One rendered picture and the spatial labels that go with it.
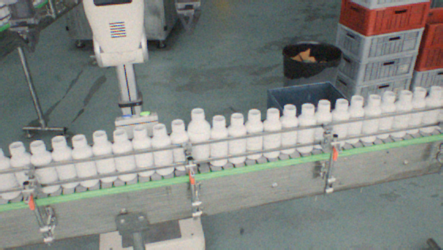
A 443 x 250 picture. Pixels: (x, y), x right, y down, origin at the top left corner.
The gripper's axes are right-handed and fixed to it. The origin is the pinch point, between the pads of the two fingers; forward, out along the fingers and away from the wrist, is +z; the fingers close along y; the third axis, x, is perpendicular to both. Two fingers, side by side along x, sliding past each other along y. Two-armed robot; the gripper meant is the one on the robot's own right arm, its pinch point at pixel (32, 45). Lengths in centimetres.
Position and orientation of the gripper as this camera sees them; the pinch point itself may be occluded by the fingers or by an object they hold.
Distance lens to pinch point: 126.4
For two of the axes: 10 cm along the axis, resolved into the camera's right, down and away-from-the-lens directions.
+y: 2.2, 5.2, -8.2
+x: 9.8, -1.3, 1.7
